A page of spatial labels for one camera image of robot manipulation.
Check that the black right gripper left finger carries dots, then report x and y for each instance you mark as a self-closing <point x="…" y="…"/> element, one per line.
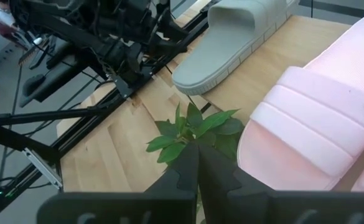
<point x="138" y="208"/>

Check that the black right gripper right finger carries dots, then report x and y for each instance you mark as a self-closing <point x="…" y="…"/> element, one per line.
<point x="262" y="208"/>

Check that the grey-green rubber slide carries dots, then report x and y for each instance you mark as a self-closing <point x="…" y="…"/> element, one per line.
<point x="219" y="53"/>

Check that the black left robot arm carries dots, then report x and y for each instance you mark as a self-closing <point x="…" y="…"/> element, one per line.
<point x="113" y="37"/>

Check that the green artificial leafy plant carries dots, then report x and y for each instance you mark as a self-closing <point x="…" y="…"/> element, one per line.
<point x="200" y="124"/>

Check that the person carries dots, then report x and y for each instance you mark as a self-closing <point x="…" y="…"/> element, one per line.
<point x="6" y="17"/>

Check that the black aluminium rig frame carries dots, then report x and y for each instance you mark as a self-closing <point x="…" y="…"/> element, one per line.
<point x="29" y="146"/>

